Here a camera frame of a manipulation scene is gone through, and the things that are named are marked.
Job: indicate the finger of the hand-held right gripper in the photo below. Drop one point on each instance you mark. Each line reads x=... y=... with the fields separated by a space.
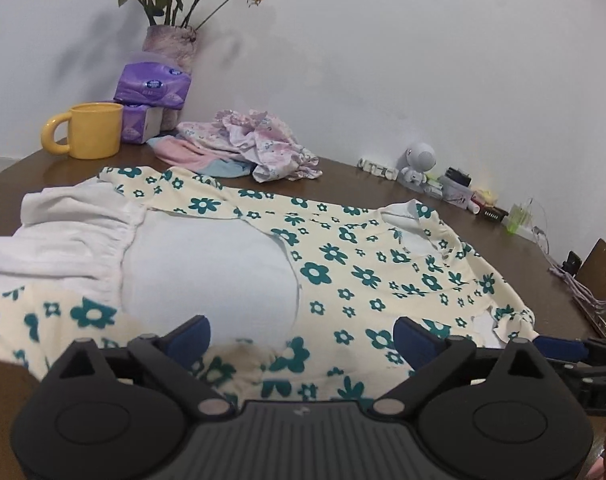
x=593 y=370
x=563 y=348

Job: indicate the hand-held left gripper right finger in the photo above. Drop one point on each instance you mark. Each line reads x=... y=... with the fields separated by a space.
x=415 y=340

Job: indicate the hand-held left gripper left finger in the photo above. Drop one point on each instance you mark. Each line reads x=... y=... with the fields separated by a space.
x=190 y=335

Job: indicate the cream teal-flowered garment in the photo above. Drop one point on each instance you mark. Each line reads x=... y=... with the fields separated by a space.
x=333 y=270

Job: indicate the pink floral clothes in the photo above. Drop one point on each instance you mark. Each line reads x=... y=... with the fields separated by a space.
x=263 y=145

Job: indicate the brown board with slot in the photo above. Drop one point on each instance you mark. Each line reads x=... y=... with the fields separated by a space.
x=605 y=260

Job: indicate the green bottle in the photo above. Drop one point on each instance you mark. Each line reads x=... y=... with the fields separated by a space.
x=518 y=219

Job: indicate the black flat box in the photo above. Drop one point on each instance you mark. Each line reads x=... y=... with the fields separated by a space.
x=492 y=215

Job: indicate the grey tin box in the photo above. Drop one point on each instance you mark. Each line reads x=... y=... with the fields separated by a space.
x=455 y=194

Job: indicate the black charger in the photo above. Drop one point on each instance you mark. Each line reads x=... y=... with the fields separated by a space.
x=459 y=176

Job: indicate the white power strip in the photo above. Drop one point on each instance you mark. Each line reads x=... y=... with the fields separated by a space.
x=378 y=167

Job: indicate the pink and blue cloth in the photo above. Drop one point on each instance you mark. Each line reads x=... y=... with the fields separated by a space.
x=193 y=157

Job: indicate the white robot figure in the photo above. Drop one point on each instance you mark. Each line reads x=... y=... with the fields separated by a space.
x=419 y=160

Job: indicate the yellow mug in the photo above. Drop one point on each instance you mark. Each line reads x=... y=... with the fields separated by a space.
x=95 y=130

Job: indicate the purple mottled vase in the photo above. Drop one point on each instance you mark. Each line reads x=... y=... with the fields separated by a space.
x=170 y=47

